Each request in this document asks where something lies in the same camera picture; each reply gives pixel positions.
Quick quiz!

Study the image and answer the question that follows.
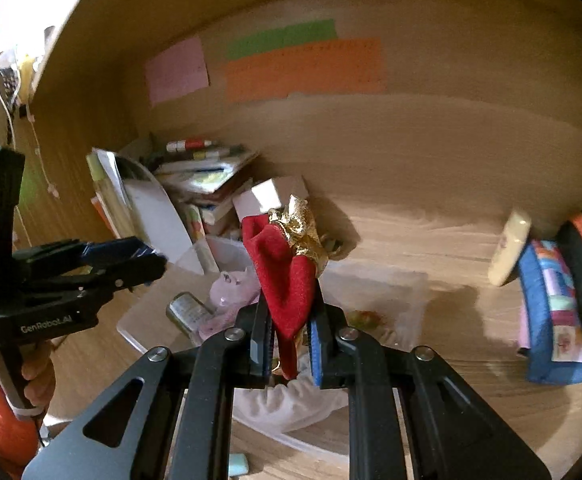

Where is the stack of books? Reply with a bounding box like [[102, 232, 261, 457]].
[[150, 139, 259, 240]]

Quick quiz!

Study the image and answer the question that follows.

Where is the orange sticky note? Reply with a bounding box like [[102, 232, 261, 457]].
[[225, 38, 387, 103]]

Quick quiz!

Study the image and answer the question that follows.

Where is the pink sticky note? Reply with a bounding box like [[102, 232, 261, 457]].
[[144, 36, 210, 106]]

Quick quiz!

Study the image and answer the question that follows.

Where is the white drawstring pouch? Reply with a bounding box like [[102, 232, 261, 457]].
[[233, 375, 349, 434]]

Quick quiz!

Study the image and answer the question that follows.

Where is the small white pink box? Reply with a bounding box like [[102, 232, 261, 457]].
[[233, 177, 308, 221]]

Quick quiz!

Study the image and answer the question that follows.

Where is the red gold fabric pouch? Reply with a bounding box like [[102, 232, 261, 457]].
[[242, 195, 328, 380]]

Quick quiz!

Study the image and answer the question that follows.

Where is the mint green tube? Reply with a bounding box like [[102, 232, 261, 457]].
[[228, 453, 250, 478]]

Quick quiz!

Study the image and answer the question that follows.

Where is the blue patterned pencil case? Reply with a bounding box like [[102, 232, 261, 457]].
[[518, 240, 582, 386]]

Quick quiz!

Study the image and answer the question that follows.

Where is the person left hand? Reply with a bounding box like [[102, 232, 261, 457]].
[[0, 341, 56, 410]]

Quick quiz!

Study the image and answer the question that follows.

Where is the white paper box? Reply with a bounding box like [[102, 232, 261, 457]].
[[124, 179, 204, 275]]

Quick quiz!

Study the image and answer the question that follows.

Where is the clear plastic storage bin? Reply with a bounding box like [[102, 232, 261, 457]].
[[115, 234, 430, 456]]

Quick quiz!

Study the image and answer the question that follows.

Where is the dark green bottle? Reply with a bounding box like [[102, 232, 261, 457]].
[[166, 292, 213, 336]]

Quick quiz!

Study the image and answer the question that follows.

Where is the green sticky note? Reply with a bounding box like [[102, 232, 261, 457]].
[[226, 20, 338, 61]]

